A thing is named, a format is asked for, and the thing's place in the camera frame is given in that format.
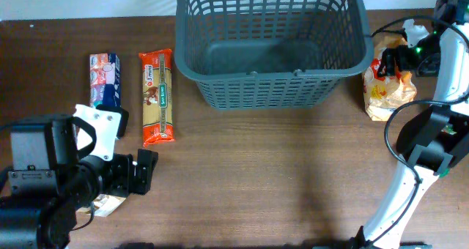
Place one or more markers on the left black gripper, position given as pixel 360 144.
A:
pixel 126 184

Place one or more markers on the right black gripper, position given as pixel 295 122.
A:
pixel 401 53

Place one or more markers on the orange Nescafe sachet bag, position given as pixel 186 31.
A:
pixel 383 95

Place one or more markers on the Kleenex tissue multipack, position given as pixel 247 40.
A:
pixel 105 80

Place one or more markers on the green lid jar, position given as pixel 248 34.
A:
pixel 448 129

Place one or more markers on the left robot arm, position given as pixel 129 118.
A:
pixel 54 174

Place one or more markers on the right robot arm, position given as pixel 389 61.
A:
pixel 434 141

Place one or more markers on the orange spaghetti pasta pack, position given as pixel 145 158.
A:
pixel 157 107

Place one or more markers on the clear brown snack bag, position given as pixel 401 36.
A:
pixel 104 205

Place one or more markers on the grey plastic shopping basket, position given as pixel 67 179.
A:
pixel 245 54

